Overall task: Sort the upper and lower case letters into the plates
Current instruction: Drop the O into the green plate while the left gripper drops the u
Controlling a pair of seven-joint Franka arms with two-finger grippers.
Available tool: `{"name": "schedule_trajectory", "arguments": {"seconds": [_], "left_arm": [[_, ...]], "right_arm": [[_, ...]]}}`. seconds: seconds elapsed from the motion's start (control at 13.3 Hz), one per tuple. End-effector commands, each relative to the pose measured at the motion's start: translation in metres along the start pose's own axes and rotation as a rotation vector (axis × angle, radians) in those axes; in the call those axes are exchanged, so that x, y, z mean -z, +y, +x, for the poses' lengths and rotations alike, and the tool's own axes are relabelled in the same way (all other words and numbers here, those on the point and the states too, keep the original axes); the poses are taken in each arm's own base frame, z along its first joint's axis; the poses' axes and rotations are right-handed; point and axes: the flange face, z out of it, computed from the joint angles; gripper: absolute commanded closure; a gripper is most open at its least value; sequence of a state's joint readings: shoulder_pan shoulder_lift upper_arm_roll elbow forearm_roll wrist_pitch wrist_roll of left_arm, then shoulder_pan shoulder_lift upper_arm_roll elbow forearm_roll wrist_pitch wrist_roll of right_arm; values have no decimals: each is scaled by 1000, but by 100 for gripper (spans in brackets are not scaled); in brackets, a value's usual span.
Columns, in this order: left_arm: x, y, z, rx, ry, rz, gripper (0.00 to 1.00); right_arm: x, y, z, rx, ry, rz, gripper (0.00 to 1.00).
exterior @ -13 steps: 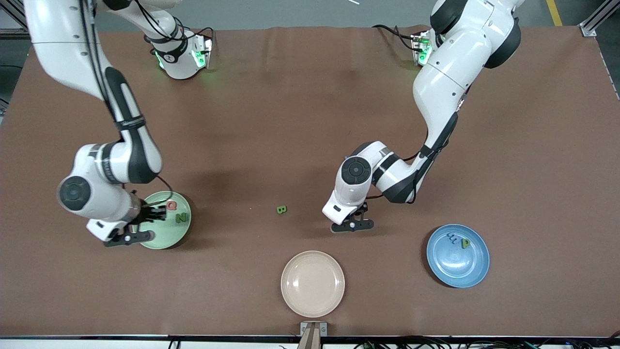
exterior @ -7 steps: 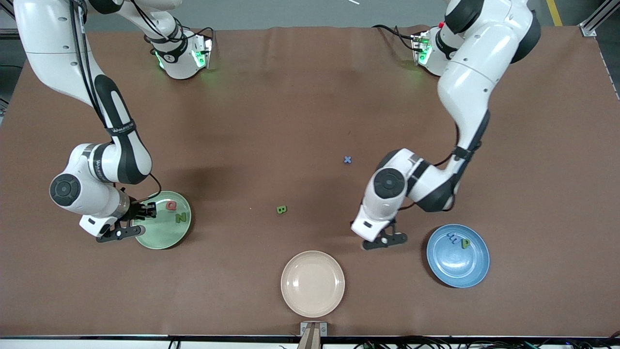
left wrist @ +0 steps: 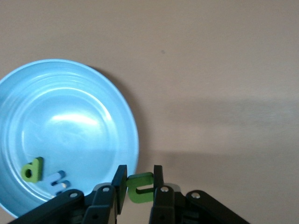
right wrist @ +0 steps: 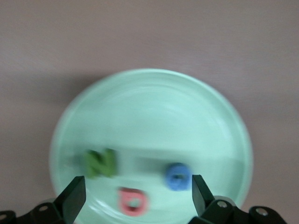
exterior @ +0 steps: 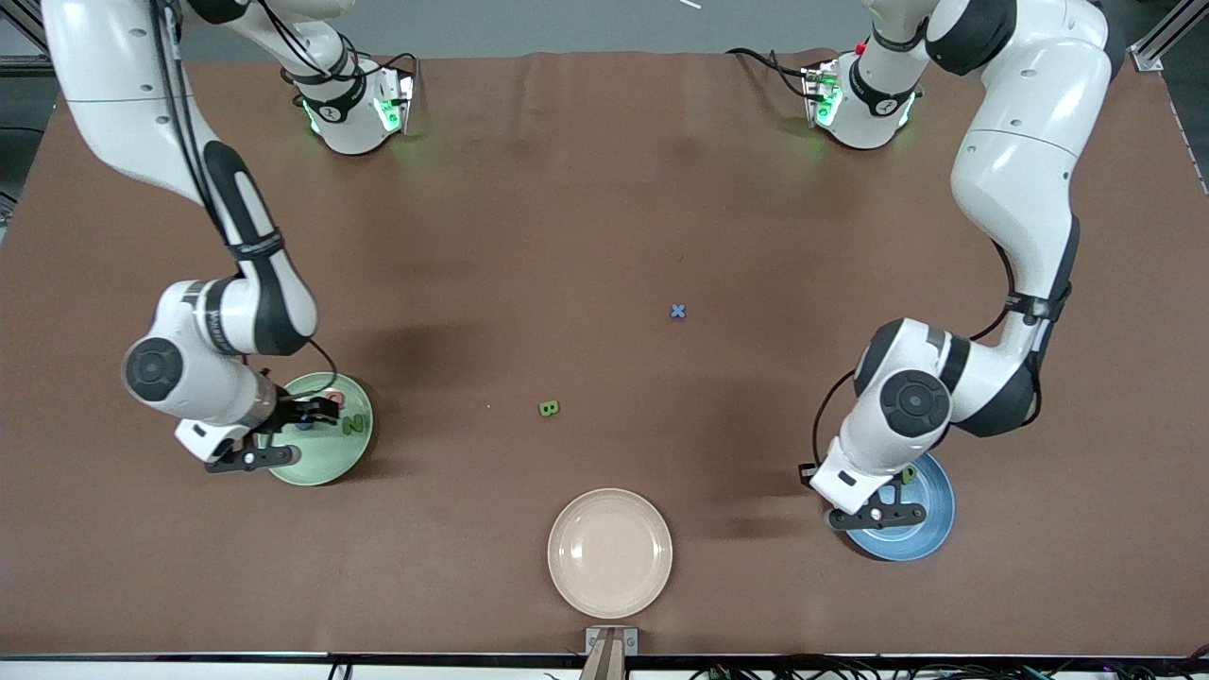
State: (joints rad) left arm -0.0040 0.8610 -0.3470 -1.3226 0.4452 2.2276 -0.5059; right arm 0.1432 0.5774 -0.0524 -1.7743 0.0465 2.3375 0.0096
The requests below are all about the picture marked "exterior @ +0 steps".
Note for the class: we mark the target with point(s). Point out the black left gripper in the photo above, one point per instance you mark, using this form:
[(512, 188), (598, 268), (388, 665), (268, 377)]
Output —
[(892, 493)]

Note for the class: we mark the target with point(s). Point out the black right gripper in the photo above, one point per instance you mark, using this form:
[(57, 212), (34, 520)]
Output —
[(290, 414)]

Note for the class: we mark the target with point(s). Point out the green foam letter N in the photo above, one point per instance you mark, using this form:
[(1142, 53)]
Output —
[(354, 425)]

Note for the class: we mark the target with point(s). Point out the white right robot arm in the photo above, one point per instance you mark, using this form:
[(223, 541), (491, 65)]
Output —
[(104, 85)]

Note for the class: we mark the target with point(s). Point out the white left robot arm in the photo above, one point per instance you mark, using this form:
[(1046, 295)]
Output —
[(1020, 170)]

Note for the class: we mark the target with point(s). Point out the green plate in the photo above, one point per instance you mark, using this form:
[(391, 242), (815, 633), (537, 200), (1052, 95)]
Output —
[(335, 460)]

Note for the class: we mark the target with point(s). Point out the blue plate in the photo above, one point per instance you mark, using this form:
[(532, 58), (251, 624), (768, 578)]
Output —
[(921, 529)]

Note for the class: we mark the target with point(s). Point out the cream plate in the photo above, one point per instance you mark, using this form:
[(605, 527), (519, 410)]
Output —
[(610, 552)]

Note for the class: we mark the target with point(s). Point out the brown table cover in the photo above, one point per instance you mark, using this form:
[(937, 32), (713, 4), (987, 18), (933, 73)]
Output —
[(604, 236)]

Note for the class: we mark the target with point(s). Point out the wooden camera mount bracket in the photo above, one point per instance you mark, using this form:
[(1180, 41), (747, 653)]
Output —
[(611, 652)]

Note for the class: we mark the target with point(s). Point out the silver right arm base bracket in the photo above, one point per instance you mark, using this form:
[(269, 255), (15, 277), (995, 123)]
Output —
[(397, 104)]

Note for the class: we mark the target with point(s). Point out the silver left arm base bracket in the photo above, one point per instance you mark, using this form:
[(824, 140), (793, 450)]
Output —
[(820, 94)]

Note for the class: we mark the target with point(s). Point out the aluminium frame extrusion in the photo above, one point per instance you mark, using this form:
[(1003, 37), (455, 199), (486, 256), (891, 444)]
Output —
[(1157, 38), (24, 66)]

